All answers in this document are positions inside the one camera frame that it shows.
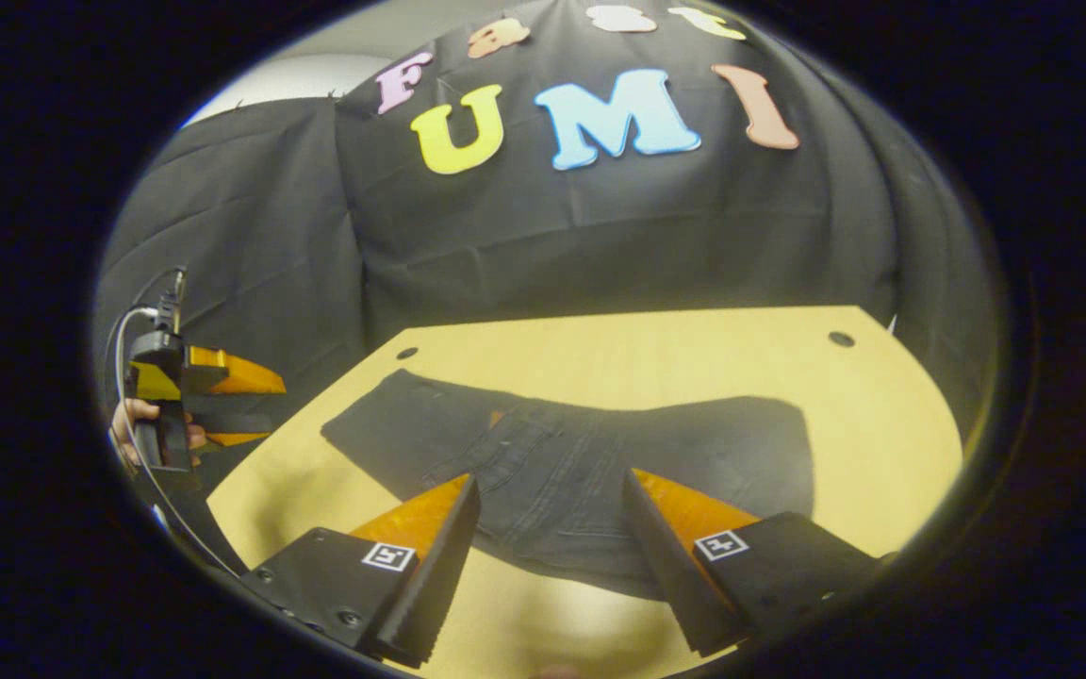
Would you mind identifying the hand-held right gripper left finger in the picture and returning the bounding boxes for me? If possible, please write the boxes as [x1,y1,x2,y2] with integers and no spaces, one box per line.
[241,473,483,671]

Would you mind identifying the dark grey jeans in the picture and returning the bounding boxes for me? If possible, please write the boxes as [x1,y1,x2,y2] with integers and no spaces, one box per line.
[321,368,817,602]

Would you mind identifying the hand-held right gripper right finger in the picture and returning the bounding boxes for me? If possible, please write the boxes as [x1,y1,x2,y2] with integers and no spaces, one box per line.
[623,467,883,658]

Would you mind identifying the grey cable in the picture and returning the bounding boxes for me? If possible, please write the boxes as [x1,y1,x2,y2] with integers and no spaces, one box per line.
[112,304,244,578]

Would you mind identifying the black backdrop cloth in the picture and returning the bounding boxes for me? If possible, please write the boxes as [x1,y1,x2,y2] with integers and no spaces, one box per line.
[95,0,1001,529]

